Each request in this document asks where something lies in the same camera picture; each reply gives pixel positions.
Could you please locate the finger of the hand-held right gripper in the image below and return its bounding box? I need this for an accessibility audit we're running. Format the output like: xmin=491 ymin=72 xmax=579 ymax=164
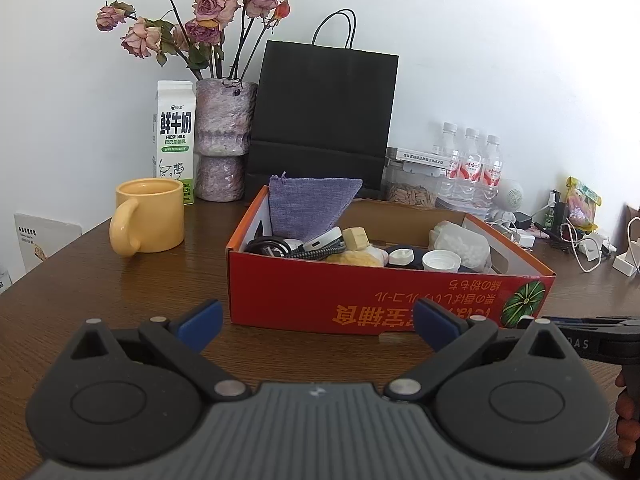
xmin=542 ymin=315 xmax=640 ymax=332

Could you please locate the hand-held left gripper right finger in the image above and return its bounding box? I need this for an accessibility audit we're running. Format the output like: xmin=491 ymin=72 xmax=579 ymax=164
xmin=389 ymin=298 xmax=569 ymax=401

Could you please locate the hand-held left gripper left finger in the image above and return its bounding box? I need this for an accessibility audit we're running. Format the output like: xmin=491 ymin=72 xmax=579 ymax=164
xmin=70 ymin=298 xmax=253 ymax=402

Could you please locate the large white cap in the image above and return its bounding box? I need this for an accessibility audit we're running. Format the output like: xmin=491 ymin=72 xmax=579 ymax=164
xmin=422 ymin=250 xmax=462 ymax=272

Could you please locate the clear plastic bag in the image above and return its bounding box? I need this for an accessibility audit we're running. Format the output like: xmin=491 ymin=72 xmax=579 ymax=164
xmin=429 ymin=221 xmax=493 ymax=271

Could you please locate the red cardboard box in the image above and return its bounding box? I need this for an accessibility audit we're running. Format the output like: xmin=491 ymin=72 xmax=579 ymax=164
xmin=226 ymin=185 xmax=557 ymax=336

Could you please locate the beige block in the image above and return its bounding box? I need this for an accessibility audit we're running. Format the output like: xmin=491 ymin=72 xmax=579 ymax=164
xmin=342 ymin=227 xmax=371 ymax=251

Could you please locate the grey braided cable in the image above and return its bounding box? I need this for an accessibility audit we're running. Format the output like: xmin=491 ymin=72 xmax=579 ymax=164
xmin=287 ymin=240 xmax=348 ymax=262

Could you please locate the white puck with black cord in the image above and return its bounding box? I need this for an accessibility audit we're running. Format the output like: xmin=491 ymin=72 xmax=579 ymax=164
xmin=246 ymin=226 xmax=344 ymax=259

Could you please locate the purple fabric pouch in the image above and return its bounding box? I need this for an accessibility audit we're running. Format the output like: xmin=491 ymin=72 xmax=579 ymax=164
xmin=268 ymin=172 xmax=363 ymax=243

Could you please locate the person's right hand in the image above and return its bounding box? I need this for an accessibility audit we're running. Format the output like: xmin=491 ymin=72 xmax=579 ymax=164
xmin=614 ymin=370 xmax=640 ymax=456

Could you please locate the white plug adapter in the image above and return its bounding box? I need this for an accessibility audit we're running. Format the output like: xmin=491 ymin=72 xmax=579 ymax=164
xmin=612 ymin=205 xmax=640 ymax=277

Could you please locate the yellow snack packet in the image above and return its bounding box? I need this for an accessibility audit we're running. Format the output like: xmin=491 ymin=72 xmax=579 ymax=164
xmin=565 ymin=176 xmax=603 ymax=233

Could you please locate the yellow mug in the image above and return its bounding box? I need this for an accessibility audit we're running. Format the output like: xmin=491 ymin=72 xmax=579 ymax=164
xmin=109 ymin=177 xmax=186 ymax=257

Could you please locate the black upright device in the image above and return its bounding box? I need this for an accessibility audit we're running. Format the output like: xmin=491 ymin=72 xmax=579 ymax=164
xmin=544 ymin=189 xmax=568 ymax=233

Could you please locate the clear food container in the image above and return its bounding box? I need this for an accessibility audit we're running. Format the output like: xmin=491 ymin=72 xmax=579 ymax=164
xmin=382 ymin=160 xmax=443 ymax=209

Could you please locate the white round speaker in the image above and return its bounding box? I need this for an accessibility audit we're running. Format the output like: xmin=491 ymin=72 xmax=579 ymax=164
xmin=495 ymin=178 xmax=525 ymax=216

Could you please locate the clear water bottle red label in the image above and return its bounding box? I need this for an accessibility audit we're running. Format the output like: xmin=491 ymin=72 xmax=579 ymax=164
xmin=437 ymin=121 xmax=461 ymax=201
xmin=480 ymin=134 xmax=503 ymax=208
xmin=457 ymin=127 xmax=483 ymax=206

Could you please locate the white flat carton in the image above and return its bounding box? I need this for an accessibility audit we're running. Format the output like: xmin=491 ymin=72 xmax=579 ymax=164
xmin=387 ymin=147 xmax=448 ymax=166

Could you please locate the white printed carton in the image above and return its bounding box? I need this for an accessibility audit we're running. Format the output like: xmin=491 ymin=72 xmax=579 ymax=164
xmin=13 ymin=212 xmax=83 ymax=273

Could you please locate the white milk carton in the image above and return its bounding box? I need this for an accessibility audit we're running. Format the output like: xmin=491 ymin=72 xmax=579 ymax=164
xmin=151 ymin=80 xmax=196 ymax=206

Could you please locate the purple textured vase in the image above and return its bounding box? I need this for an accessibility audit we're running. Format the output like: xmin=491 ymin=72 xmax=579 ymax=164
xmin=194 ymin=78 xmax=258 ymax=202

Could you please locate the black paper bag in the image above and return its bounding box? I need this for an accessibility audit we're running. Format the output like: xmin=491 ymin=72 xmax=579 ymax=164
xmin=245 ymin=9 xmax=400 ymax=201

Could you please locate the dried pink rose bouquet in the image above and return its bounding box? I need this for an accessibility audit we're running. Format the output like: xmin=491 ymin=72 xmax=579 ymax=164
xmin=95 ymin=0 xmax=292 ymax=81

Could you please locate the white cable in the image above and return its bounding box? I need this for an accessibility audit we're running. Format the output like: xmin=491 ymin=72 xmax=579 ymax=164
xmin=560 ymin=222 xmax=608 ymax=273

